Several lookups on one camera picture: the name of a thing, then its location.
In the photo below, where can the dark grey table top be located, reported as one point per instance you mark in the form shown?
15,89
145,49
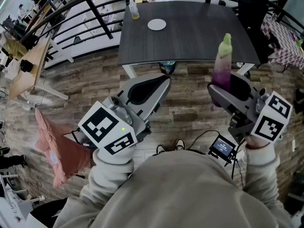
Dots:
190,41

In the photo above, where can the person's shoe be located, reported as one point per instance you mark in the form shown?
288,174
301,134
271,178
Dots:
161,149
180,144

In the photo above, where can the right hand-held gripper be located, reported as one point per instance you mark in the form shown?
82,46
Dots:
270,125

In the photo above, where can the light wooden table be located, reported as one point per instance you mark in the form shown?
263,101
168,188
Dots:
28,79

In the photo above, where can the person's left shoe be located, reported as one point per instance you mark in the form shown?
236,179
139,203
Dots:
161,149

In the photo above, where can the checkered tablecloth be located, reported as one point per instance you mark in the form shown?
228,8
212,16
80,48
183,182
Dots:
285,46

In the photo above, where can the wooden handrail staircase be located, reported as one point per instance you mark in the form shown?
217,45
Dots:
44,16

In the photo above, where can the dark waste bin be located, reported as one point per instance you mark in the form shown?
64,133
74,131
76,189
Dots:
167,68

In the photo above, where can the black metal railing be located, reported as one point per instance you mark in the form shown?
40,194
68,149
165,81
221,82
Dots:
99,20

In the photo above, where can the small black monitor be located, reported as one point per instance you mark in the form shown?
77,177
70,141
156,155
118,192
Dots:
222,147

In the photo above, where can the black jug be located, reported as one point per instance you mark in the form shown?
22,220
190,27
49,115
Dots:
26,66

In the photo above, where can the person's right forearm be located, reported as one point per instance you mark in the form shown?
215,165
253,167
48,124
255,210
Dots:
261,165

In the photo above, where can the white round plate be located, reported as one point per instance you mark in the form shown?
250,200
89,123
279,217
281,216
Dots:
156,24

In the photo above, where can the black office chair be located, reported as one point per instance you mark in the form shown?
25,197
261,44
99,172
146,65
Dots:
254,20

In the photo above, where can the person's right shoe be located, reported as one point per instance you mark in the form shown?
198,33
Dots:
180,144

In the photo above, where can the clear plastic drink bottle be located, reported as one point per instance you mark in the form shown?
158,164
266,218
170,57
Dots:
134,9

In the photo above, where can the person's grey sweatshirt torso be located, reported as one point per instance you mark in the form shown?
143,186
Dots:
178,193

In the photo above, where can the purple eggplant with green stem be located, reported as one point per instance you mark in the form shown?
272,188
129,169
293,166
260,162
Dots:
222,68

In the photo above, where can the pink cloth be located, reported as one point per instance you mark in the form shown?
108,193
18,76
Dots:
66,151

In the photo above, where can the person's left forearm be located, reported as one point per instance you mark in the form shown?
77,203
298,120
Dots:
111,172

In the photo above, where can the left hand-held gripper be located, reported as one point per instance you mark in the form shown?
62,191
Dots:
102,125

